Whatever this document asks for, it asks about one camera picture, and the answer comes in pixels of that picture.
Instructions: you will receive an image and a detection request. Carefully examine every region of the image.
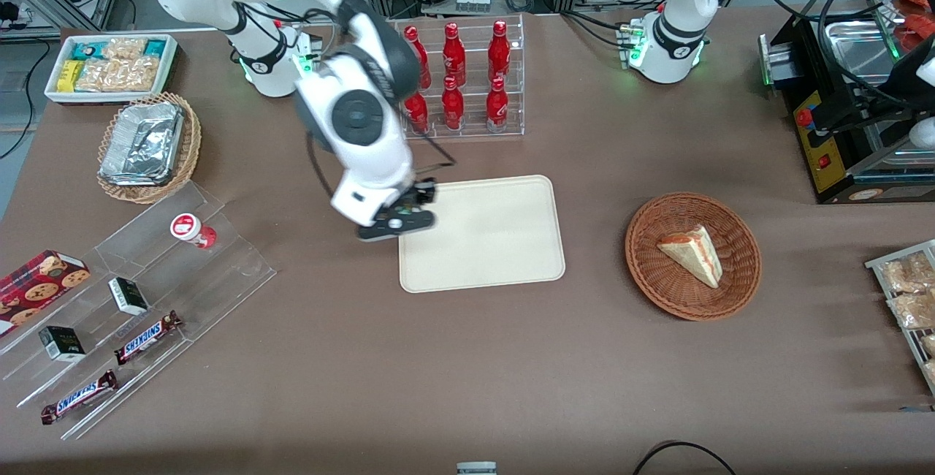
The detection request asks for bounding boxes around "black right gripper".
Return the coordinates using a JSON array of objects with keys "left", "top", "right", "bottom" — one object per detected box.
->
[{"left": 375, "top": 178, "right": 438, "bottom": 221}]

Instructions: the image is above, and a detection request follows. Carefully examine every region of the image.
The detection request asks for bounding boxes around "beige plastic tray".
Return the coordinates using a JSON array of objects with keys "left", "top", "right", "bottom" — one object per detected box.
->
[{"left": 397, "top": 175, "right": 567, "bottom": 294}]

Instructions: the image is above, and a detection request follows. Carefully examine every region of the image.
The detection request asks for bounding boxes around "red gum bottle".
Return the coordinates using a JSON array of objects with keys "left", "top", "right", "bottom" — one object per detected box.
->
[{"left": 170, "top": 213, "right": 218, "bottom": 250}]

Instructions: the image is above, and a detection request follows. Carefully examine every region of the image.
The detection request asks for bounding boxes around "steel tray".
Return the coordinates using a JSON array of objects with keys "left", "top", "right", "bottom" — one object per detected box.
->
[{"left": 823, "top": 19, "right": 901, "bottom": 86}]

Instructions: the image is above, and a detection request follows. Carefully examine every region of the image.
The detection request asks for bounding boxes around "tray of packaged snacks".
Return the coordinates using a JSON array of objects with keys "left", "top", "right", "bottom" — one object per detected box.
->
[{"left": 865, "top": 239, "right": 935, "bottom": 396}]

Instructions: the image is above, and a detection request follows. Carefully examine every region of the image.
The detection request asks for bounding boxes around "red cola bottle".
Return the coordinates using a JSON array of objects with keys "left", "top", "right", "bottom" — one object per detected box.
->
[
  {"left": 403, "top": 89, "right": 430, "bottom": 134},
  {"left": 488, "top": 20, "right": 511, "bottom": 83},
  {"left": 486, "top": 77, "right": 509, "bottom": 133},
  {"left": 443, "top": 23, "right": 467, "bottom": 87},
  {"left": 404, "top": 26, "right": 432, "bottom": 89},
  {"left": 442, "top": 76, "right": 465, "bottom": 131}
]

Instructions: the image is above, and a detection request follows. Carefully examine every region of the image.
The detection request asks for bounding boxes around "clear acrylic bottle rack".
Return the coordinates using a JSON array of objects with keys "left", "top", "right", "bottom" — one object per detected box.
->
[{"left": 392, "top": 14, "right": 525, "bottom": 141}]

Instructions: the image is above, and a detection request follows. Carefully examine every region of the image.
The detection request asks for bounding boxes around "clear acrylic tiered shelf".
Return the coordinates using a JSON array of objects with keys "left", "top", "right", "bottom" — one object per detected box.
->
[{"left": 0, "top": 181, "right": 278, "bottom": 441}]

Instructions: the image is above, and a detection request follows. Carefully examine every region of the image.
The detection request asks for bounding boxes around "light wicker basket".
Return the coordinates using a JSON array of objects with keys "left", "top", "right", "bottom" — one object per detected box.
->
[{"left": 97, "top": 91, "right": 202, "bottom": 205}]

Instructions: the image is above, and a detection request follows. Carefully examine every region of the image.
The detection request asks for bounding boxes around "round brown wicker basket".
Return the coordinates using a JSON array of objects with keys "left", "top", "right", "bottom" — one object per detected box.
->
[{"left": 625, "top": 192, "right": 763, "bottom": 322}]

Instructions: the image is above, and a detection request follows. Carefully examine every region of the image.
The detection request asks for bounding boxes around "aluminium foil container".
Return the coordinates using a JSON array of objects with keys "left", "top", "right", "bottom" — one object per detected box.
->
[{"left": 100, "top": 102, "right": 184, "bottom": 187}]

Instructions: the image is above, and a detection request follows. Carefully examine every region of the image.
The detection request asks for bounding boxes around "wrapped sandwich wedge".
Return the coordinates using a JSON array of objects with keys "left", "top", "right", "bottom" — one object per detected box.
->
[{"left": 657, "top": 224, "right": 724, "bottom": 289}]

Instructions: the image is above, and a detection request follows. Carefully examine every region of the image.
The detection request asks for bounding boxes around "small black white box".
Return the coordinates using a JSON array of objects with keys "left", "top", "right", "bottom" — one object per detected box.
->
[
  {"left": 107, "top": 277, "right": 150, "bottom": 317},
  {"left": 38, "top": 325, "right": 87, "bottom": 364}
]

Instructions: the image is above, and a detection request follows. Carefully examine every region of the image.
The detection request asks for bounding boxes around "Snickers chocolate bar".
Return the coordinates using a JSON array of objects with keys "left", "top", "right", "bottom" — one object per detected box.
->
[
  {"left": 40, "top": 369, "right": 119, "bottom": 426},
  {"left": 113, "top": 310, "right": 183, "bottom": 367}
]

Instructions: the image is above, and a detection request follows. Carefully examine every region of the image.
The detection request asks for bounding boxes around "clear bag of crackers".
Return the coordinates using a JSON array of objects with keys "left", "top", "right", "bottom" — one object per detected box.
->
[
  {"left": 75, "top": 56, "right": 160, "bottom": 93},
  {"left": 102, "top": 37, "right": 148, "bottom": 61}
]

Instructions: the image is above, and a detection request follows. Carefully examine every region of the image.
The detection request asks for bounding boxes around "yellow snack packet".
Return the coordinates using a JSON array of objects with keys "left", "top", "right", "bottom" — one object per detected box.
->
[{"left": 57, "top": 59, "right": 85, "bottom": 93}]

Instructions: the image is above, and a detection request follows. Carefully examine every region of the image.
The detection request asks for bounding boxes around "white plastic snack bin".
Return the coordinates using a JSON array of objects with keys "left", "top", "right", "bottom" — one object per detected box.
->
[{"left": 45, "top": 33, "right": 179, "bottom": 105}]

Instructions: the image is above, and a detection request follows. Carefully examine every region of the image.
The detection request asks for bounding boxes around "red cookie box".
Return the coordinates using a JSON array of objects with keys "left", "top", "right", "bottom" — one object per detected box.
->
[{"left": 0, "top": 249, "right": 92, "bottom": 338}]

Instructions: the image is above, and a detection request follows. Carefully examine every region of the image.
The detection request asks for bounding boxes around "black sealing machine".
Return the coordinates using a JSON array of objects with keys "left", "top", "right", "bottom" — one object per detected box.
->
[{"left": 758, "top": 13, "right": 935, "bottom": 205}]

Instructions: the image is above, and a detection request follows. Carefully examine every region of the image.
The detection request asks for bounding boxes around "clear bag of snacks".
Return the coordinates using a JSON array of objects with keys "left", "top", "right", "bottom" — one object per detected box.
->
[
  {"left": 887, "top": 290, "right": 935, "bottom": 330},
  {"left": 879, "top": 251, "right": 935, "bottom": 294}
]

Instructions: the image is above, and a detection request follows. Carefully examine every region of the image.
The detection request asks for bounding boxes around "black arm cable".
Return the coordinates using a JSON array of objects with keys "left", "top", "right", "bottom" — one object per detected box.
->
[{"left": 403, "top": 126, "right": 459, "bottom": 173}]

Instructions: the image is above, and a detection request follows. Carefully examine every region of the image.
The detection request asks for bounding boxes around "black looped cable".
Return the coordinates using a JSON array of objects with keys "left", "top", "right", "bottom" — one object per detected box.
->
[{"left": 632, "top": 441, "right": 739, "bottom": 475}]

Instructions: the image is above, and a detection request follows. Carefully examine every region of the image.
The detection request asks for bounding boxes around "black hanging cable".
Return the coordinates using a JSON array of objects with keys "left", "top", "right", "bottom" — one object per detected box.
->
[{"left": 0, "top": 38, "right": 52, "bottom": 160}]

